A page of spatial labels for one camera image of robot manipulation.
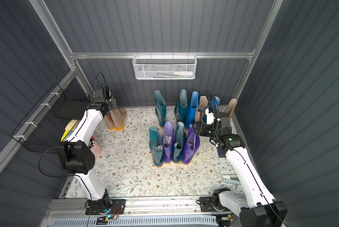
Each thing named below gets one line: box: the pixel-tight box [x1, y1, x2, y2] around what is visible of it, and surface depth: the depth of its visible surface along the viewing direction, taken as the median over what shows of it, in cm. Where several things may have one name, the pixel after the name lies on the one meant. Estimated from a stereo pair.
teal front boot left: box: [148, 125, 164, 168], surface depth 74 cm
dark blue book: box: [216, 146, 229, 158], surface depth 52 cm
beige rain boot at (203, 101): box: [194, 95, 209, 123], surface depth 88 cm
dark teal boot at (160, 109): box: [153, 89, 167, 129], surface depth 93 cm
